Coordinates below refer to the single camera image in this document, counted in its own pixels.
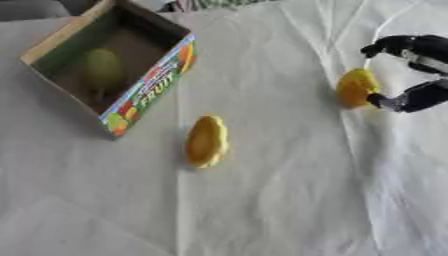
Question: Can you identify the yellow oval toy fruit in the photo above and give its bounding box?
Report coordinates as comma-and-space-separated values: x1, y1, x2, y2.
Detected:
183, 115, 231, 169

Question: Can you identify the yellow round toy fruit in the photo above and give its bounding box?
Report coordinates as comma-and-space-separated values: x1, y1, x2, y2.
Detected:
334, 68, 382, 109

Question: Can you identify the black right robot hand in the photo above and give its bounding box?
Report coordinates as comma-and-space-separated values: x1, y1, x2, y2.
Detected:
358, 34, 448, 114

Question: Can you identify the cardboard box with fruit print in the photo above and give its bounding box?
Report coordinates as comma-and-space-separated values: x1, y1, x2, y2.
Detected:
19, 0, 198, 138

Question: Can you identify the green toy fruit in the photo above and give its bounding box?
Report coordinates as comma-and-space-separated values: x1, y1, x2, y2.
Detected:
82, 48, 125, 90

